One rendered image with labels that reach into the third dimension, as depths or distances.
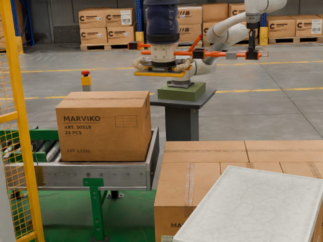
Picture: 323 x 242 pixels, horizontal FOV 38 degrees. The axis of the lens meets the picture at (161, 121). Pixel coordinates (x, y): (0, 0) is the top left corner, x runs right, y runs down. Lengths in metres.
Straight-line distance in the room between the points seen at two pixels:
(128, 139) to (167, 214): 0.71
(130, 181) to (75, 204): 0.90
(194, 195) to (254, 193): 1.03
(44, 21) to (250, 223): 10.74
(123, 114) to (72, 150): 0.46
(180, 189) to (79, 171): 0.74
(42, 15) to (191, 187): 9.57
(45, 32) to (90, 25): 1.84
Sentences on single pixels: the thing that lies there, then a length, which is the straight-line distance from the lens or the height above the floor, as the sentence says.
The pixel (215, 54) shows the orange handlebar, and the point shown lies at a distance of 3.10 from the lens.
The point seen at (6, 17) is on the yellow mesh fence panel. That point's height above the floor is 1.59.
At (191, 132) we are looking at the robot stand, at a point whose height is 0.45.
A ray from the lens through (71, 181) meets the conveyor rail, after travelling 3.25.
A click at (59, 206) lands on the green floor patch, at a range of 3.96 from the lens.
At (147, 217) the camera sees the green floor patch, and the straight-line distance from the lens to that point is 3.67.
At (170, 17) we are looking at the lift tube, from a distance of 3.09.
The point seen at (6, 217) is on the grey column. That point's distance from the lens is 2.70.
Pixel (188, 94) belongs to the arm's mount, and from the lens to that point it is 3.87.
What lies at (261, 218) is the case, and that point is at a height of 1.02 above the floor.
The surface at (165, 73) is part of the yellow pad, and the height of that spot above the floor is 1.16.
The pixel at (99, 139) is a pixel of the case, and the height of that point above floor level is 0.72.
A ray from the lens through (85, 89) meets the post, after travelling 3.86.
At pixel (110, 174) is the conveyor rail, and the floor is 0.52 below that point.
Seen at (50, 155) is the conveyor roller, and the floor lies 0.55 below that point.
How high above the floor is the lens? 1.87
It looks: 19 degrees down
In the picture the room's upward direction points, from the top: 2 degrees counter-clockwise
